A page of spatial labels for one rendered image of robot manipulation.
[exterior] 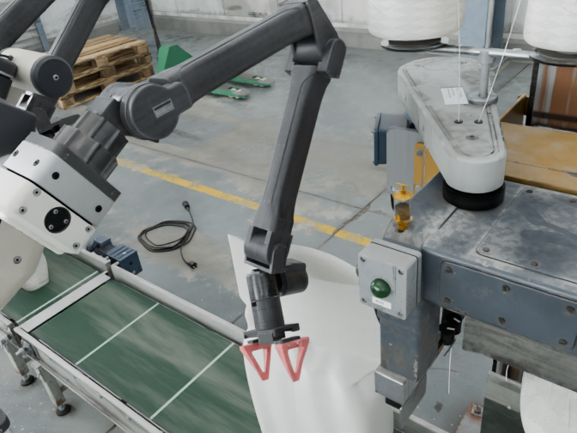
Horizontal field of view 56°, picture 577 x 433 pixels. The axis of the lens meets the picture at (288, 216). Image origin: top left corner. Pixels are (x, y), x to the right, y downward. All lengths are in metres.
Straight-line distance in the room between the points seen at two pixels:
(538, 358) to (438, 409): 1.30
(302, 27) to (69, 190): 0.48
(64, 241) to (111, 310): 1.58
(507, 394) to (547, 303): 0.72
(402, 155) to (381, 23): 0.33
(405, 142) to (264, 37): 0.40
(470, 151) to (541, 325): 0.26
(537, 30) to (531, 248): 0.32
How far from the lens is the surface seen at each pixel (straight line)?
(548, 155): 1.03
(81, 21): 1.42
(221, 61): 0.88
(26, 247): 0.93
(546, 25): 0.89
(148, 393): 1.96
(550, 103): 1.16
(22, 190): 0.73
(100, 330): 2.26
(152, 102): 0.79
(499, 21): 6.15
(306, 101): 1.01
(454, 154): 0.82
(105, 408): 2.09
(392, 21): 0.96
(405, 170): 1.20
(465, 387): 2.37
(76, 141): 0.77
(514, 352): 1.03
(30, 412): 2.65
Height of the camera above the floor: 1.77
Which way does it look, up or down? 31 degrees down
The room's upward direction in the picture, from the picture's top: 7 degrees counter-clockwise
